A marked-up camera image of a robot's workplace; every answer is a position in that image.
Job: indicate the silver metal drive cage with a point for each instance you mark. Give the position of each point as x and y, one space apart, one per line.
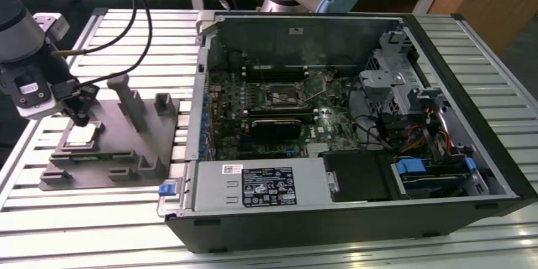
377 83

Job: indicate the silver power supply box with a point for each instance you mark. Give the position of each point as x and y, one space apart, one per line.
209 184

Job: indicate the black graphics card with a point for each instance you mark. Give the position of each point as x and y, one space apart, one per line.
275 130

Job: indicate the blue case latch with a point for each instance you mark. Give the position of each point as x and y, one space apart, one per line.
167 187

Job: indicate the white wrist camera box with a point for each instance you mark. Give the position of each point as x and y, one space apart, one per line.
34 110

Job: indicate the thin metal locking lever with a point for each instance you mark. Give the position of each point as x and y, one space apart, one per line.
316 95

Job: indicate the green motherboard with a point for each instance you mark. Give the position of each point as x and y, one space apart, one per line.
336 122

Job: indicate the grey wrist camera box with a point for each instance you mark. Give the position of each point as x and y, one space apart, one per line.
52 26

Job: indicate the silver chipset heatsink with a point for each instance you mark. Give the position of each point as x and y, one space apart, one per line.
317 149

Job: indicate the white case sticker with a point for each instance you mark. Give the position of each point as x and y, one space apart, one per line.
296 30

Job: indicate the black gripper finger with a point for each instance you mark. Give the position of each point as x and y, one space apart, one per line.
81 102

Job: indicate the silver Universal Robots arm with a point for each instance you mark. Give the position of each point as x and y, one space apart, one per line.
16 29

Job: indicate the black plastic shroud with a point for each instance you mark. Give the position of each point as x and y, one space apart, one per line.
356 174

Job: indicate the black open PC case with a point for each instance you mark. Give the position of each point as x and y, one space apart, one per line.
319 228

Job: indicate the silver square CPU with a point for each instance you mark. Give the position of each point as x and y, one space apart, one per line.
81 138

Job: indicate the grey plastic parts rack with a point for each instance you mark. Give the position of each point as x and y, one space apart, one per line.
121 143

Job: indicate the blue disk carrier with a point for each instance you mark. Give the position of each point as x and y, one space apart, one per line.
410 166

